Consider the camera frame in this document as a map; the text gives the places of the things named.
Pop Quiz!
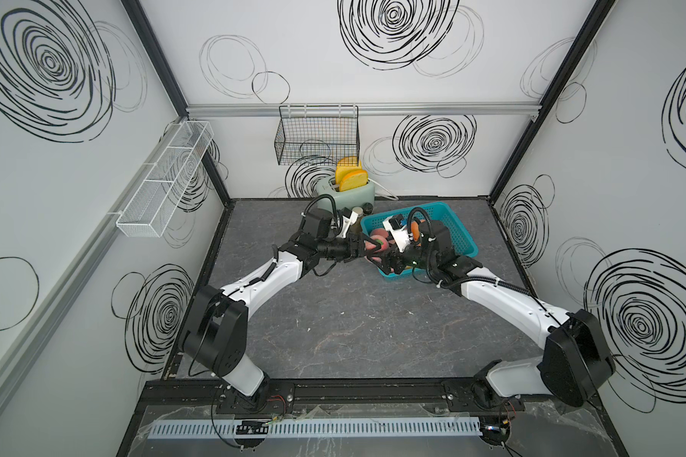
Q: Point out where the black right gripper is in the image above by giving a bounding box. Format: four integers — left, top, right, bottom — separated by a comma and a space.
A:
367, 236, 436, 275

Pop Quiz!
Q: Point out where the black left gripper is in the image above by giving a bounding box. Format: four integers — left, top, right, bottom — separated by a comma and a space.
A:
316, 234, 379, 264

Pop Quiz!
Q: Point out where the pink peach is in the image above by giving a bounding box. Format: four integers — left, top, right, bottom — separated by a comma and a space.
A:
370, 228, 389, 239
364, 237, 389, 257

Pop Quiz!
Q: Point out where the orange wrinkled peach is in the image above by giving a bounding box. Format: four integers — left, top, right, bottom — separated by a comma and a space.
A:
410, 221, 420, 242

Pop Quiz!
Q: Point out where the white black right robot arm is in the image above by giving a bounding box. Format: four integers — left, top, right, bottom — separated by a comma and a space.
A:
366, 246, 615, 407

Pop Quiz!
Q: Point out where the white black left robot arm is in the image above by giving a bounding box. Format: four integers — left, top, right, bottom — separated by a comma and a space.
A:
177, 235, 383, 398

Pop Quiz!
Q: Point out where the yellow toast slice right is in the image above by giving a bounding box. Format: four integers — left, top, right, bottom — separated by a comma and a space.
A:
338, 169, 369, 192

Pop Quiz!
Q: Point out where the yellow toast slice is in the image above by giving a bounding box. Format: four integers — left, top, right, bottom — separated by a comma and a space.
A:
335, 156, 361, 185
338, 169, 369, 192

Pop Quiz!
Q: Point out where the mint green toaster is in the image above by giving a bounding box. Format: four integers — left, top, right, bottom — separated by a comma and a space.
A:
314, 176, 375, 209

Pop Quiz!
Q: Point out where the yellow toast slice left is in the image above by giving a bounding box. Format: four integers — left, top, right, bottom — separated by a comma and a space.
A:
335, 156, 361, 185

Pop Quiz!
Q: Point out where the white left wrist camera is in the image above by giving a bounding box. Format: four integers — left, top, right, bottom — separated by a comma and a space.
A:
339, 207, 364, 238

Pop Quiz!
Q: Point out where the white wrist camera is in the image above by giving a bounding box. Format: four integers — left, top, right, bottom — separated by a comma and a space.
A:
383, 214, 415, 252
339, 207, 364, 238

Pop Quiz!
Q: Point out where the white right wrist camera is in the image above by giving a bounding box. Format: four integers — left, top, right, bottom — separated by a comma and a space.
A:
383, 214, 415, 252

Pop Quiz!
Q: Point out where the white toaster power cable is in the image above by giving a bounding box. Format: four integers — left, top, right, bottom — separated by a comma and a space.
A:
367, 178, 400, 202

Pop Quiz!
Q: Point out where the black wire hanging basket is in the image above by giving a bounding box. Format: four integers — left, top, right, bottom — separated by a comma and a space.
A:
273, 104, 361, 167

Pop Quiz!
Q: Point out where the white wire wall shelf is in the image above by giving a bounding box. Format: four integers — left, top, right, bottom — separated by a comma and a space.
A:
116, 120, 213, 238

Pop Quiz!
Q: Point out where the grey horizontal wall rail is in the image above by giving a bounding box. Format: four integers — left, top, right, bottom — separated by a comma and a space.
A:
187, 102, 541, 118

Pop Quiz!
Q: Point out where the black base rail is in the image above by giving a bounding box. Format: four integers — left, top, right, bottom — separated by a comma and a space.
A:
139, 376, 598, 415

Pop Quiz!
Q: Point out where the white slotted cable duct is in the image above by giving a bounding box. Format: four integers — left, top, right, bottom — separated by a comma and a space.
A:
148, 417, 483, 440

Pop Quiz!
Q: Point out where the black corner frame post left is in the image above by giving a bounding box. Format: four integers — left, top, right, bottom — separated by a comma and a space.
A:
121, 0, 234, 209

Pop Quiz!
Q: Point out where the black corner frame post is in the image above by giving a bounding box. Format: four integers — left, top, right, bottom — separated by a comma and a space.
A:
489, 0, 617, 203
121, 0, 234, 209

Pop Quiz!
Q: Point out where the black corner frame post right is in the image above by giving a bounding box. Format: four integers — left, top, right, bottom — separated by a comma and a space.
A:
489, 0, 617, 203

